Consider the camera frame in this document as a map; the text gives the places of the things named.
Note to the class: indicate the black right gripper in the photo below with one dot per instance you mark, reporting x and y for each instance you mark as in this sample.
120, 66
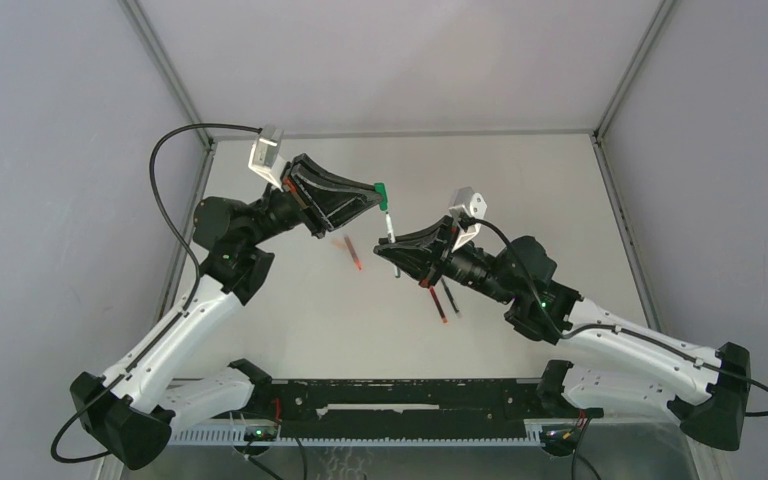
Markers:
425, 254

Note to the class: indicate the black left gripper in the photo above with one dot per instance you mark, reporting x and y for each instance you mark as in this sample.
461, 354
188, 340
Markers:
323, 199

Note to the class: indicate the red pen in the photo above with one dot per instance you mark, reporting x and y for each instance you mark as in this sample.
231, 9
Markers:
438, 305

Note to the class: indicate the green pen cap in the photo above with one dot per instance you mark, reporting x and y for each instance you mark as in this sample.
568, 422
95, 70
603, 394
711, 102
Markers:
381, 190

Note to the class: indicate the orange pen with cap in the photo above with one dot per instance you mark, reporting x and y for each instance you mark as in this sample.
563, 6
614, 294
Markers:
352, 252

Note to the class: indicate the black pen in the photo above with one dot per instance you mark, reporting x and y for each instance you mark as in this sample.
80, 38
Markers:
451, 299

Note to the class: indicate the white green-tipped pen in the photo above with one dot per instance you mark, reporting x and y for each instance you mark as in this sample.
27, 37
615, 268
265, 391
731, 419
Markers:
391, 239

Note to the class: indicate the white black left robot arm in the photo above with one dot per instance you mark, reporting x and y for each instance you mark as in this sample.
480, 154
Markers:
132, 409

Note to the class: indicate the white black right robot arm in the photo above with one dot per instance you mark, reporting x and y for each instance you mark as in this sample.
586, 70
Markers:
703, 390

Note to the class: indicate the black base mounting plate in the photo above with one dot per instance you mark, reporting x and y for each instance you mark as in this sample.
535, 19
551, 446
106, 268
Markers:
434, 407

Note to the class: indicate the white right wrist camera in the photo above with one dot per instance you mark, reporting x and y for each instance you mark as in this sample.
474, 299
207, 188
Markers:
466, 208

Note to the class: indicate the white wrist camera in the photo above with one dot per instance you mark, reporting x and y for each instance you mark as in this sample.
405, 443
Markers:
265, 159
466, 208

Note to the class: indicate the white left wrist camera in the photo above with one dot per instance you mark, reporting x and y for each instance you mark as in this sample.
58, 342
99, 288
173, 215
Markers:
265, 159

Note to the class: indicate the white slotted cable duct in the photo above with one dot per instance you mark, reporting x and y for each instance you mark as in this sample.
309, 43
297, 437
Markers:
262, 435

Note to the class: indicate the aluminium frame rail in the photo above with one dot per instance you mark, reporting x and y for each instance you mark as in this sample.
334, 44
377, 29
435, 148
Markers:
627, 236

